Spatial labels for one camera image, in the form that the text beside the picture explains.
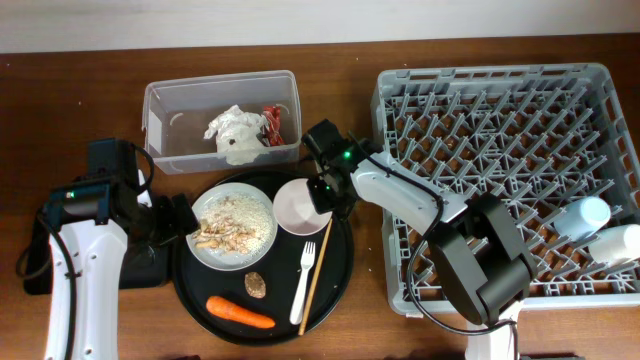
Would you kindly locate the peanut shell scraps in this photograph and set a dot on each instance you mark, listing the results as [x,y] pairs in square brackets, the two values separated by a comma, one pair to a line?
[224,228]

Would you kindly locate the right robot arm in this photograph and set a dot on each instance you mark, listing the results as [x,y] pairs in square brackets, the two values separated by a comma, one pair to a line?
[481,260]

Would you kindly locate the white plastic fork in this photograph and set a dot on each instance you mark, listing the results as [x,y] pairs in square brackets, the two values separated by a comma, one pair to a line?
[306,263]

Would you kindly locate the white rice pile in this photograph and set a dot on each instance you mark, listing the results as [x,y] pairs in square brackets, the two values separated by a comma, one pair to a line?
[257,218]

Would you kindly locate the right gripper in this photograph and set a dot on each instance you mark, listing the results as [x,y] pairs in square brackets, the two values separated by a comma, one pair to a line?
[319,204]

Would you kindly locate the brown walnut shell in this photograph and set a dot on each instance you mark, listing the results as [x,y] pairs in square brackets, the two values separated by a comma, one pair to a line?
[255,285]

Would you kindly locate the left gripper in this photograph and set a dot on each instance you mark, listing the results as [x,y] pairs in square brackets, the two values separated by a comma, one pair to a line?
[172,226]

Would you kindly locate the pink bowl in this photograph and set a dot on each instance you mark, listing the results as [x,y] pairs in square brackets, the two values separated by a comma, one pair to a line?
[294,210]

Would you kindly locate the wooden chopstick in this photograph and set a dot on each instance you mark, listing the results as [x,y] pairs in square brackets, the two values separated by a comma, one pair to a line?
[312,288]

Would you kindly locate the red snack wrapper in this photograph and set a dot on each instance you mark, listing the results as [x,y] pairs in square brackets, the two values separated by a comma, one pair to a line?
[272,114]

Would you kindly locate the clear plastic bin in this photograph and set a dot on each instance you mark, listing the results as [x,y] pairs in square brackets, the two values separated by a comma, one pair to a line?
[176,115]

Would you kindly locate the black rectangular tray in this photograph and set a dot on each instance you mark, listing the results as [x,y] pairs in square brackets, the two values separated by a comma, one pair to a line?
[145,270]

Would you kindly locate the light blue cup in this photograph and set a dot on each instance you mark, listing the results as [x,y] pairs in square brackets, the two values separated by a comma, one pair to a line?
[582,218]

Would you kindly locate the orange carrot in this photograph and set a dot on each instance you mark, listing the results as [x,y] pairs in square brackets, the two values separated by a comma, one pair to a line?
[227,310]

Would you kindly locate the white cup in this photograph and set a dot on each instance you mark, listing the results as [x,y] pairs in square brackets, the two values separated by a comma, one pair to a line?
[616,246]

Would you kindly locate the round black tray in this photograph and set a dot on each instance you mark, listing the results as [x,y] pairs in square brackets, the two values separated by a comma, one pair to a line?
[195,283]

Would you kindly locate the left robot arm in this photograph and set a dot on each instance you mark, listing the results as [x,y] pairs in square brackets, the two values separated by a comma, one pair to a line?
[91,224]

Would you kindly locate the white tissue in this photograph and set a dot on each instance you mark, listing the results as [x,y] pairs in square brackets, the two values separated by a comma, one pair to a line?
[213,127]
[240,138]

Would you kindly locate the grey plate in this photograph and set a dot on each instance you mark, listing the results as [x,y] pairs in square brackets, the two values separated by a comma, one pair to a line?
[229,261]

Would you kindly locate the grey dishwasher rack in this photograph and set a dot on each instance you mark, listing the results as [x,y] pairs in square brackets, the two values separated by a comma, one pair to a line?
[537,136]

